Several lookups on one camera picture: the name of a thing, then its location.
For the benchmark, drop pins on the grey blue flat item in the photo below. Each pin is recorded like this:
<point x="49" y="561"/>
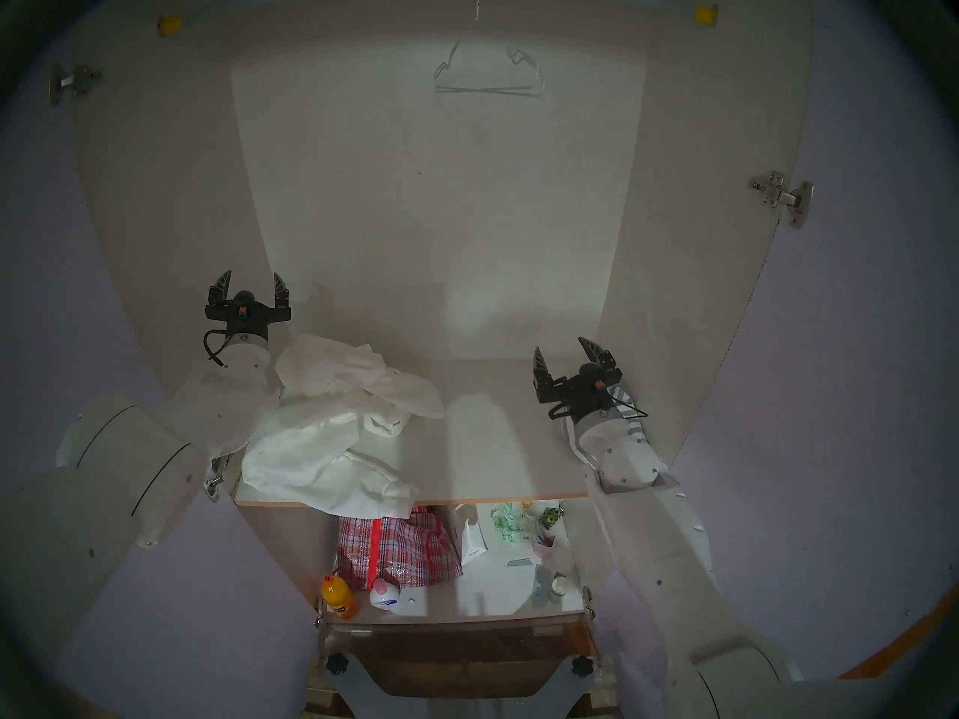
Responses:
<point x="541" y="584"/>

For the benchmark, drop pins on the black round knob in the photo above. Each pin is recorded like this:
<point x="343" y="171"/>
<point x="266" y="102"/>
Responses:
<point x="583" y="666"/>
<point x="338" y="663"/>

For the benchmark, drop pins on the white bottle pink cap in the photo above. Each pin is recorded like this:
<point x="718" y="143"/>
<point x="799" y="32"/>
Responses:
<point x="386" y="596"/>

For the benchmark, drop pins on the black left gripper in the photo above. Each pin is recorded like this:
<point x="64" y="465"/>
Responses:
<point x="243" y="334"/>

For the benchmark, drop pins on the red plaid woven bag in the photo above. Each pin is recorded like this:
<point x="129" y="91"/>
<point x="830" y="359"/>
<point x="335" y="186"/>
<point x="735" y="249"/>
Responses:
<point x="389" y="545"/>

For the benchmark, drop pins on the orange bottle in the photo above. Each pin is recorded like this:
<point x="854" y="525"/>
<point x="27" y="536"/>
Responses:
<point x="339" y="596"/>

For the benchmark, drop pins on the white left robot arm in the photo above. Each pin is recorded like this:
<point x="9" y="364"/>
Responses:
<point x="112" y="485"/>

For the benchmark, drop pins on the silver cabinet door hinge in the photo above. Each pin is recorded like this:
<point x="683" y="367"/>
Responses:
<point x="75" y="82"/>
<point x="319" y="616"/>
<point x="216" y="479"/>
<point x="783" y="197"/>
<point x="584" y="601"/>

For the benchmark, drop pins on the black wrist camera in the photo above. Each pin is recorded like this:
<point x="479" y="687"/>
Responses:
<point x="241" y="309"/>
<point x="596" y="380"/>

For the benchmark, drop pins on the pink cup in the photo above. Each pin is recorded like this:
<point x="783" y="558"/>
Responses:
<point x="544" y="547"/>

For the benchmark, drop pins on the yellow rod bracket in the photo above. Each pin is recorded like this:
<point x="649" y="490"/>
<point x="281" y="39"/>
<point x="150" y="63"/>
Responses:
<point x="704" y="15"/>
<point x="169" y="25"/>

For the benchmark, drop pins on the lavender right wardrobe door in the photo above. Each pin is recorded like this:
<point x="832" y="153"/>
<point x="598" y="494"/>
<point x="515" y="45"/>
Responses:
<point x="861" y="350"/>

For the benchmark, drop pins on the green patterned pack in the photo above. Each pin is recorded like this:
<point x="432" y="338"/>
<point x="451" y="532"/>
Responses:
<point x="511" y="519"/>

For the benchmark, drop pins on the small green potted plant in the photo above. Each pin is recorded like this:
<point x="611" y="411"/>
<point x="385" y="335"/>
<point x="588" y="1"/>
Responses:
<point x="551" y="517"/>

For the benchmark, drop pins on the small white round jar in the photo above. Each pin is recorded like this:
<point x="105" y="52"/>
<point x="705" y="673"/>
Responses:
<point x="559" y="584"/>

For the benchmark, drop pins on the lavender left wardrobe door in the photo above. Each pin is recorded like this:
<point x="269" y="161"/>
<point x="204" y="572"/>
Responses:
<point x="75" y="275"/>

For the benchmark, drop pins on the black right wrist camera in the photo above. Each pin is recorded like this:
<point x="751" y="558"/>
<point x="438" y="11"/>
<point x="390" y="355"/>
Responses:
<point x="596" y="380"/>

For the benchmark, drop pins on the grey robot base frame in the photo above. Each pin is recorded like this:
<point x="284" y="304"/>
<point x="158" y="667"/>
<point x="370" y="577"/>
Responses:
<point x="359" y="695"/>

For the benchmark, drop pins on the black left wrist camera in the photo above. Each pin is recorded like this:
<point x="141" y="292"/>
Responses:
<point x="241" y="309"/>

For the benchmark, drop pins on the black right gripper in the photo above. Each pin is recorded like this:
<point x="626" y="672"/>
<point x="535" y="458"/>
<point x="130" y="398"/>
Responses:
<point x="569" y="397"/>

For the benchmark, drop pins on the brown wooden panel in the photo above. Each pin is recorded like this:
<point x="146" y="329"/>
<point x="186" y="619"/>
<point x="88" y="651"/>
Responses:
<point x="464" y="654"/>

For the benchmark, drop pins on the lavender wardrobe door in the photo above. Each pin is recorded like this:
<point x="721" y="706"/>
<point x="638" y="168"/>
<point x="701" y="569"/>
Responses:
<point x="75" y="275"/>
<point x="861" y="350"/>

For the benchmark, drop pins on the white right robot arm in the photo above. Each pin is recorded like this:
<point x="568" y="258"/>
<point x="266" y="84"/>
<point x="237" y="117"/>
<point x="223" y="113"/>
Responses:
<point x="659" y="545"/>

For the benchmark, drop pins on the white wardrobe cabinet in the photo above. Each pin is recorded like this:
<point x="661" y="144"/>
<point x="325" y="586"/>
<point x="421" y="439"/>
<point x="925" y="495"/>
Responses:
<point x="449" y="201"/>

